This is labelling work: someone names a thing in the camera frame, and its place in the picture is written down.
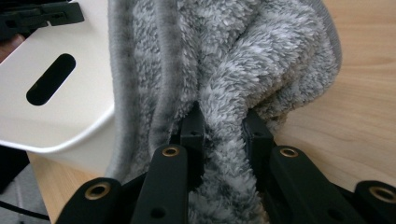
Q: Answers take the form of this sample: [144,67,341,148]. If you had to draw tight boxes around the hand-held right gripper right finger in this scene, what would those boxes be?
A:
[242,107,277,192]

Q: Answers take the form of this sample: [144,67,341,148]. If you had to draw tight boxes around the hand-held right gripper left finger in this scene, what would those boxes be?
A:
[178,101,207,191]

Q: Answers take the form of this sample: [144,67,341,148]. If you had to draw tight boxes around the grey fluffy towel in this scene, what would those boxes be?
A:
[104,0,343,224]

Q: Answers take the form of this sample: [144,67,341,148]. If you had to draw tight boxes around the white plastic bin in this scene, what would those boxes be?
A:
[0,0,117,176]

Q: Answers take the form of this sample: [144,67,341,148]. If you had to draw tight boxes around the long black floor cable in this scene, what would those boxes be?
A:
[0,200,51,221]

